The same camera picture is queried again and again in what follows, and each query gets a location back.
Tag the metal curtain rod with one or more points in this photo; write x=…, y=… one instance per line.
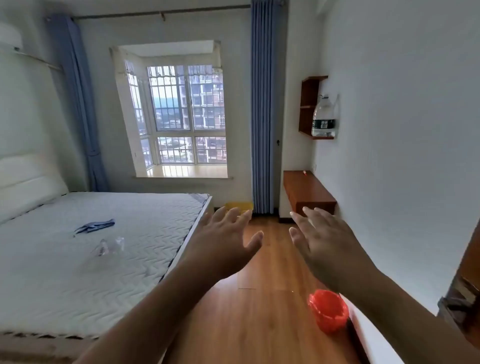
x=150, y=13

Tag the red-lined trash bin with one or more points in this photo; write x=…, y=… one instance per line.
x=328, y=311

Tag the person's left hand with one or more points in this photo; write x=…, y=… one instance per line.
x=217, y=247

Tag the yellow litter box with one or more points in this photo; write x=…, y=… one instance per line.
x=240, y=206

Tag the person's right forearm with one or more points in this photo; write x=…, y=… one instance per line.
x=405, y=322

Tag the clear plastic wrapper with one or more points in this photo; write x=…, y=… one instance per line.
x=108, y=245

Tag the barred bay window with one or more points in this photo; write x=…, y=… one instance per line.
x=176, y=112

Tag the large clear water bottle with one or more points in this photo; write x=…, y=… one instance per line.
x=323, y=120

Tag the person's right hand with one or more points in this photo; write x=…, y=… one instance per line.
x=330, y=251

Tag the blue pleated curtain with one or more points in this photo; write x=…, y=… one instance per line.
x=262, y=112
x=78, y=93

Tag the blue cloth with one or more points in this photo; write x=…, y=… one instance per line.
x=93, y=226

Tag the white window sill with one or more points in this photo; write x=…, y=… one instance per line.
x=187, y=171

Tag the metal door strike plate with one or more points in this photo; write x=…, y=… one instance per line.
x=452, y=305

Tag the dark baseboard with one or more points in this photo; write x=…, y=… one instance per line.
x=358, y=345

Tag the person's left forearm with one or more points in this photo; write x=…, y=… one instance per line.
x=150, y=322

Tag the brown wooden wall shelf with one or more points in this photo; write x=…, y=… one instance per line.
x=308, y=93

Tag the white bed frame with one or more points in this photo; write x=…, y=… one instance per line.
x=37, y=350

